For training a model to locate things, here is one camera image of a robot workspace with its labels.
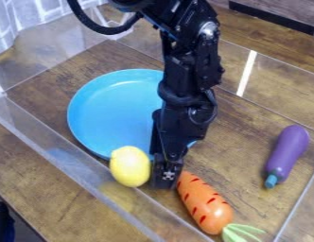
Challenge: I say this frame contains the purple toy eggplant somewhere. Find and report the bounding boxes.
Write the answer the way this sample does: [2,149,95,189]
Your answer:
[264,125,309,188]

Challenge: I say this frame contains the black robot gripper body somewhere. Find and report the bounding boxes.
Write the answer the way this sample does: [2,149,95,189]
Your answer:
[148,90,217,163]

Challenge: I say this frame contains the yellow toy lemon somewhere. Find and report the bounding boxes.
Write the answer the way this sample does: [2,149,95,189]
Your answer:
[108,146,150,187]

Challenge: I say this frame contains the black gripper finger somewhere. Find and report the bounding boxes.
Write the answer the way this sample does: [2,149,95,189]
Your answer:
[150,154,183,189]

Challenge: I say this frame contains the white patterned curtain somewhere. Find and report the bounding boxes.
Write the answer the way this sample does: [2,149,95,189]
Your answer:
[0,0,71,54]

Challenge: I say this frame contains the blue round plate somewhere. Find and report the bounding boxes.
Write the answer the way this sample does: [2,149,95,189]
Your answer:
[65,68,198,161]

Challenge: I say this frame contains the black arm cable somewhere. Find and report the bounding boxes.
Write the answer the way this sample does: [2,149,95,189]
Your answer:
[64,0,144,36]

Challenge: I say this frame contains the orange toy carrot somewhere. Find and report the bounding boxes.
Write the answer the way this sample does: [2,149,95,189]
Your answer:
[175,171,264,242]

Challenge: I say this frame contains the clear acrylic enclosure wall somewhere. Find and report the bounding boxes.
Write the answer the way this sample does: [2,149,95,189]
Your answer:
[0,6,314,242]

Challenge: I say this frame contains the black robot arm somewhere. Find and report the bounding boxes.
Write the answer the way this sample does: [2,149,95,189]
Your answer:
[108,0,223,189]

